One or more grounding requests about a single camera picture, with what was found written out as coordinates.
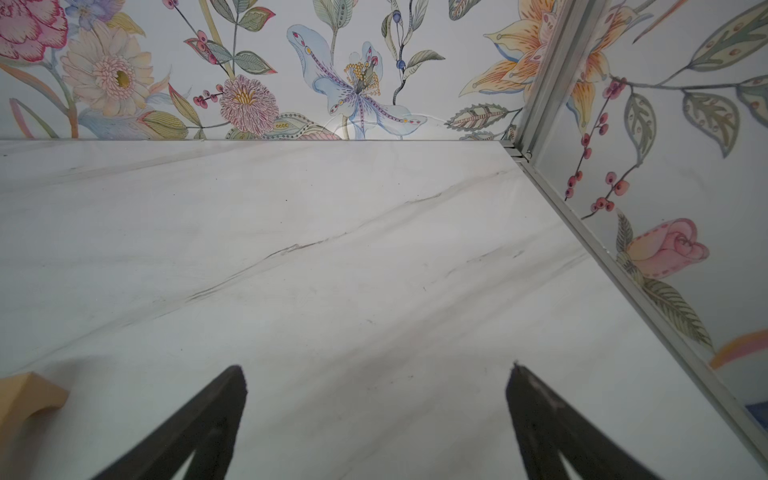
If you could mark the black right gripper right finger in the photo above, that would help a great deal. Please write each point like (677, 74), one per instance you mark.
(552, 435)

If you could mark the aluminium corner post right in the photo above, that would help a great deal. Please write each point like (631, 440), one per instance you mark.
(565, 53)

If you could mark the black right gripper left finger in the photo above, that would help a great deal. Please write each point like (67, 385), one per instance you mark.
(200, 436)

